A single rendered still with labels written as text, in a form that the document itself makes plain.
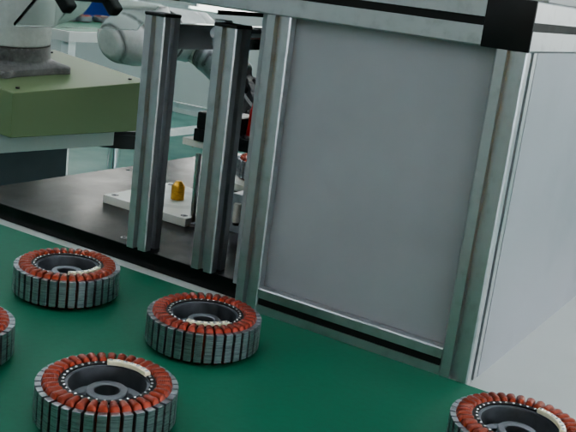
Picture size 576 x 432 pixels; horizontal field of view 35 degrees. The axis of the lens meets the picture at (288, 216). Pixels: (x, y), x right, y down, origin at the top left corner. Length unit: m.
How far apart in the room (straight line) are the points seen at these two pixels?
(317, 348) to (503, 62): 0.34
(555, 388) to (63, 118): 1.25
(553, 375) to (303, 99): 0.38
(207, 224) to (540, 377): 0.40
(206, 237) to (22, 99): 0.86
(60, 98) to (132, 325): 1.02
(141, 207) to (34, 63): 0.95
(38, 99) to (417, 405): 1.21
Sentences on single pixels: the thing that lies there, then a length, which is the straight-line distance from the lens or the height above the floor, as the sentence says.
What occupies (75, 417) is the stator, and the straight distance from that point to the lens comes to 0.70.
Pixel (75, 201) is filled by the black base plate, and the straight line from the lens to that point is 1.33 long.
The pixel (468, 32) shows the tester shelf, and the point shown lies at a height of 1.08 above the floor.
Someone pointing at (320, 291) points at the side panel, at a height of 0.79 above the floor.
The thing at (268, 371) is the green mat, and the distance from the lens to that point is 0.87.
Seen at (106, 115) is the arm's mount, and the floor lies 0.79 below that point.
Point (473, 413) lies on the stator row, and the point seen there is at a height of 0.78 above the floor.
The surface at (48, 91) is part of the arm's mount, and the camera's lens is 1.89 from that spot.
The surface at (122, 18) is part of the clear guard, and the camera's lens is 1.39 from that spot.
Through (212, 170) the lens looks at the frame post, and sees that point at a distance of 1.05.
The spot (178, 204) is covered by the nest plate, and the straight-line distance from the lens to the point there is 1.31.
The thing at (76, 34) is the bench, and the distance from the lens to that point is 4.64.
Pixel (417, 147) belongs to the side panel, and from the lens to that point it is 0.91.
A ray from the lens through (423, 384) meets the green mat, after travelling 0.90.
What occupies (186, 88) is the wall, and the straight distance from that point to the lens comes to 7.32.
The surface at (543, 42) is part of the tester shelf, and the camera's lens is 0.89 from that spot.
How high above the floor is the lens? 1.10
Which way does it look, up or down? 14 degrees down
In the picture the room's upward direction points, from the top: 7 degrees clockwise
